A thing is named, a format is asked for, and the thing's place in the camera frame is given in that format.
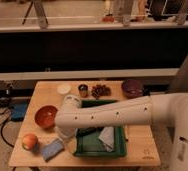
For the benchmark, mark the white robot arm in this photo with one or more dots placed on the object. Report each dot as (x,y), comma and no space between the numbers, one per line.
(162,108)

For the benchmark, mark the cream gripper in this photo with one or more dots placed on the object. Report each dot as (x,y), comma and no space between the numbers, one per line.
(70,145)

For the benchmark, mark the bunch of dark grapes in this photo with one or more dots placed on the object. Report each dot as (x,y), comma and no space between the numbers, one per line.
(100,90)

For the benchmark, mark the small dark can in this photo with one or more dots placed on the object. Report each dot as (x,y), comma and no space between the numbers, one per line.
(83,90)

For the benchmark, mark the red bowl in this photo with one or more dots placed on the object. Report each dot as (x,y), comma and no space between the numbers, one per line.
(45,116)

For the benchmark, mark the dark scrub brush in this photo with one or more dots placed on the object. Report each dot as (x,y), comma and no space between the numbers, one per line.
(87,131)

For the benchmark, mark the blue power box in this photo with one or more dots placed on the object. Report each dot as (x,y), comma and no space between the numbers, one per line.
(18,112)

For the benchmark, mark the peach apple fruit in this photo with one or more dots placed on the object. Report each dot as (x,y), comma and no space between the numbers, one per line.
(29,141)

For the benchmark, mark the white cup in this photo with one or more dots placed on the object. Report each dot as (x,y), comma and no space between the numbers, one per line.
(64,89)

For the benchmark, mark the blue sponge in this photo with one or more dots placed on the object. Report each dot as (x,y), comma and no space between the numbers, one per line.
(52,149)

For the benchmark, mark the green plastic tray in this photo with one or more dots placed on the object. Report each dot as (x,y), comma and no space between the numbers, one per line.
(91,146)

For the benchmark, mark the grey folded cloth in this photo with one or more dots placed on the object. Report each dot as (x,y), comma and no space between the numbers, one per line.
(107,138)

